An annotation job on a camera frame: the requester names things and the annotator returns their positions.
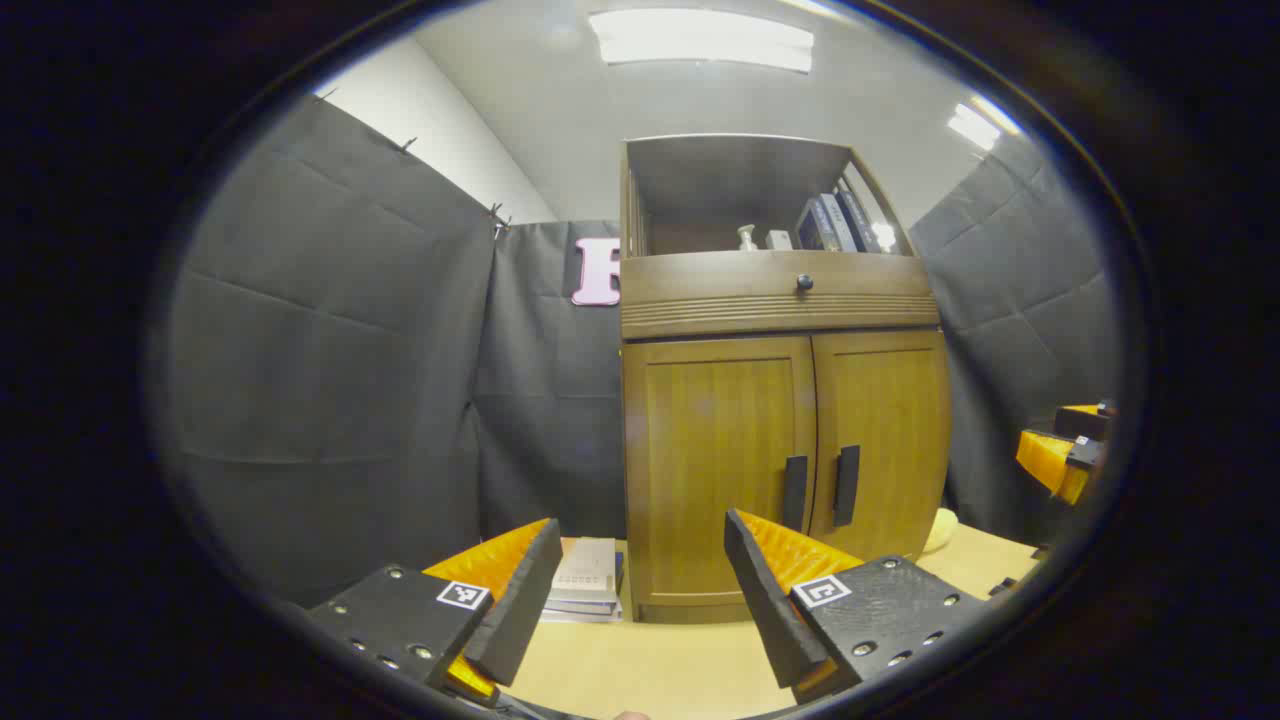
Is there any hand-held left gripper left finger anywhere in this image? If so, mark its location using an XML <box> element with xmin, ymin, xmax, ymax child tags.
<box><xmin>305</xmin><ymin>517</ymin><xmax>564</xmax><ymax>706</ymax></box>

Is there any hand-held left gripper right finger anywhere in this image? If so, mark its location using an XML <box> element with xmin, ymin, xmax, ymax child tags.
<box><xmin>724</xmin><ymin>507</ymin><xmax>991</xmax><ymax>704</ymax></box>

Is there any wooden shoe cabinet door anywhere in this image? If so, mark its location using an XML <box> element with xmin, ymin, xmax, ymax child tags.
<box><xmin>810</xmin><ymin>330</ymin><xmax>951</xmax><ymax>561</ymax></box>
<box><xmin>625</xmin><ymin>336</ymin><xmax>819</xmax><ymax>606</ymax></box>

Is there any wooden double-door shoe cabinet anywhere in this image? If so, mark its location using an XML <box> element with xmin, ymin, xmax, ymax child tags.
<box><xmin>618</xmin><ymin>133</ymin><xmax>953</xmax><ymax>625</ymax></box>

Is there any wooden cabinet drawer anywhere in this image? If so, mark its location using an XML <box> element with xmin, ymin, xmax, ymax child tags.
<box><xmin>620</xmin><ymin>250</ymin><xmax>938</xmax><ymax>306</ymax></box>

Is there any thin grey book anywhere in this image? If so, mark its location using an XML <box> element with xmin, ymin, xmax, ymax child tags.
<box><xmin>545</xmin><ymin>588</ymin><xmax>623</xmax><ymax>613</ymax></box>

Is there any white cover book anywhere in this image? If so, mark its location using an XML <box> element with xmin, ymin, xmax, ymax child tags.
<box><xmin>550</xmin><ymin>537</ymin><xmax>618</xmax><ymax>593</ymax></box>

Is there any small ceiling light panel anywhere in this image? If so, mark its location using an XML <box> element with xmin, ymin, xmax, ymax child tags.
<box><xmin>947</xmin><ymin>95</ymin><xmax>1021</xmax><ymax>151</ymax></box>

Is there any black backdrop cloth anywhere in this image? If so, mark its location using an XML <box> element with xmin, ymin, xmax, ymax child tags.
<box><xmin>165</xmin><ymin>95</ymin><xmax>1121</xmax><ymax>611</ymax></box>

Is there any large ceiling light panel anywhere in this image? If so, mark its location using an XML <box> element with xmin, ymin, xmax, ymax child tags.
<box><xmin>588</xmin><ymin>8</ymin><xmax>816</xmax><ymax>73</ymax></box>

